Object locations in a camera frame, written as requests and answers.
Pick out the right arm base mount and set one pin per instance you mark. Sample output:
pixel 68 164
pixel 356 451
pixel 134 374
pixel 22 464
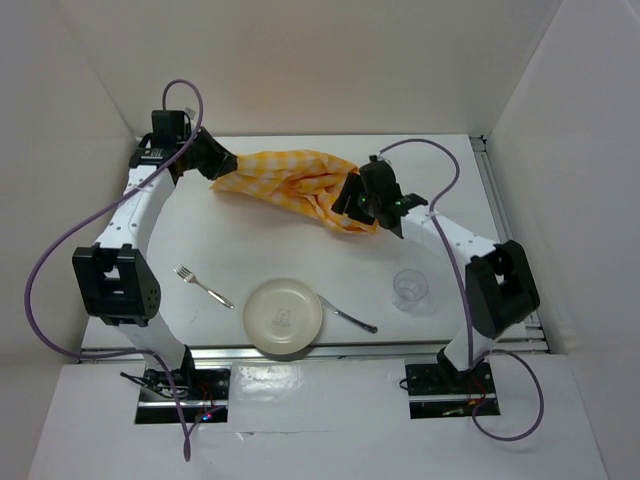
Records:
pixel 431 396

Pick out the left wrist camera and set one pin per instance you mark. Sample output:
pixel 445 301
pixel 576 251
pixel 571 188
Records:
pixel 174 124

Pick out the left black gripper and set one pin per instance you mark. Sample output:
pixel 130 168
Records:
pixel 221 161

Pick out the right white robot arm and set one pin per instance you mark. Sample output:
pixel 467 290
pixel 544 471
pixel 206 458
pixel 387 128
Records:
pixel 494 279

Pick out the cream round plate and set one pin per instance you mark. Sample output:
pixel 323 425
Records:
pixel 282 316

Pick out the silver fork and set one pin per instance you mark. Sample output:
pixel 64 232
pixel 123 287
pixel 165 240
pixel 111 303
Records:
pixel 189 277

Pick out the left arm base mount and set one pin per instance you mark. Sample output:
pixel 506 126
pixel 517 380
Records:
pixel 204 401

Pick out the yellow white checkered cloth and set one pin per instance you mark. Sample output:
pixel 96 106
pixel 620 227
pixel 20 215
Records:
pixel 306 182

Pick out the clear plastic cup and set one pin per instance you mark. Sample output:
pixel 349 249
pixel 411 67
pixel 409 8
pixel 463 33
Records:
pixel 410 293

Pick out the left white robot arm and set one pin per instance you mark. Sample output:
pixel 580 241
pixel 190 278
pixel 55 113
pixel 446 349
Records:
pixel 116 283

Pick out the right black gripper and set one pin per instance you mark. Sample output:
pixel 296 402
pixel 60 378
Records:
pixel 352 186

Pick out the silver spoon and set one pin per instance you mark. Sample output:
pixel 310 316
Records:
pixel 327 305

